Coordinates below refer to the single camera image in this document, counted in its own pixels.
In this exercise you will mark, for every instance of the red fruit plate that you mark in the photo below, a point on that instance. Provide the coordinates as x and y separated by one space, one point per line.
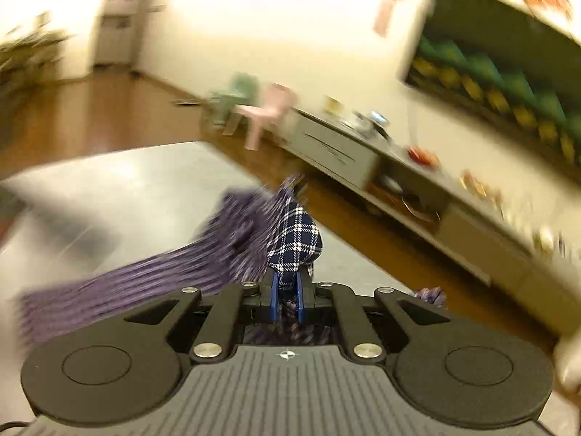
423 157

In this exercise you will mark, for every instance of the pink plastic child chair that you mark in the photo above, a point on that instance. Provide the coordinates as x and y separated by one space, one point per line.
277 101

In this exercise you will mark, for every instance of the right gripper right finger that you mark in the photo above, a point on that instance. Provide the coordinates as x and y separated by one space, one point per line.
350 317

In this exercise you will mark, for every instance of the long grey TV cabinet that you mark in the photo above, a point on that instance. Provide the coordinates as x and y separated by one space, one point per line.
471 232

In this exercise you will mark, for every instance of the blue plaid shirt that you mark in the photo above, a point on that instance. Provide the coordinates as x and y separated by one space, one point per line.
253 230

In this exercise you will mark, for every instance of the black handheld device on stand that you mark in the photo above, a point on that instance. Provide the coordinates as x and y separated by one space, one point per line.
373 123

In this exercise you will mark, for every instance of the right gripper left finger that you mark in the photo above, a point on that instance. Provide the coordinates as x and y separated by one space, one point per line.
237 306

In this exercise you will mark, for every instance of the wall TV with patterned cover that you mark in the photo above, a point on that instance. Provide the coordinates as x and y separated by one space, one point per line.
505 67

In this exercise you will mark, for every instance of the yellow cup on cabinet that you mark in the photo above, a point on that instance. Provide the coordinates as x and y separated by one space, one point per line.
333 107

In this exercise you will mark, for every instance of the green plastic child chair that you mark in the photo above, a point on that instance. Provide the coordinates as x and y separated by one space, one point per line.
241 89

